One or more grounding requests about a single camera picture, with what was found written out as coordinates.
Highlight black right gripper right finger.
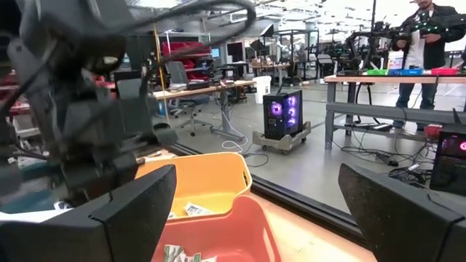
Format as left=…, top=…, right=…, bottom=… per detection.
left=337, top=162, right=466, bottom=262

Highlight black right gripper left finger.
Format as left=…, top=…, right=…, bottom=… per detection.
left=0, top=164, right=178, bottom=262

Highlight black PC tower pink light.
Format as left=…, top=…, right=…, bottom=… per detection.
left=429, top=123, right=466, bottom=197

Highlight grey office chair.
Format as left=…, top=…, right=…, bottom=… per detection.
left=165, top=60, right=215, bottom=138

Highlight red box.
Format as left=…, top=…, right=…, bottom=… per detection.
left=424, top=124, right=443, bottom=139

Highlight yellow plastic bin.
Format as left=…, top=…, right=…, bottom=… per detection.
left=135, top=151, right=253, bottom=220

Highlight wooden desk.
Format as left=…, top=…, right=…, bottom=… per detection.
left=151, top=79, right=257, bottom=143

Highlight red storage bins rack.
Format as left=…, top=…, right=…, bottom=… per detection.
left=162, top=40, right=213, bottom=82

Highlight grey workbench wooden top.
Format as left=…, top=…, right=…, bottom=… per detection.
left=323, top=74, right=466, bottom=151

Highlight orange plastic bin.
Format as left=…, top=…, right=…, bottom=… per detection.
left=150, top=195, right=283, bottom=262

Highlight grey wheeled dolly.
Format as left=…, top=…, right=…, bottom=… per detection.
left=252, top=121, right=312, bottom=152

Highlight black monitor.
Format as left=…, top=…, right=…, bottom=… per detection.
left=226, top=41, right=244, bottom=63

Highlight blue tray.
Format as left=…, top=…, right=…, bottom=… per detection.
left=387, top=68, right=424, bottom=76

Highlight red tray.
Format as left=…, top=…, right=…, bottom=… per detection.
left=430, top=67, right=459, bottom=76

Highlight black PC tower purple fans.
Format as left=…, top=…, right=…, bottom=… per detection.
left=262, top=90, right=304, bottom=141

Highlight person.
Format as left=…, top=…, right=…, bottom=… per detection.
left=391, top=0, right=466, bottom=132

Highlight yellow vertical cable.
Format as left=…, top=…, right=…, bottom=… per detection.
left=151, top=25, right=171, bottom=123

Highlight white floor cable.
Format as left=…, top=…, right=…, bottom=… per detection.
left=221, top=119, right=249, bottom=154

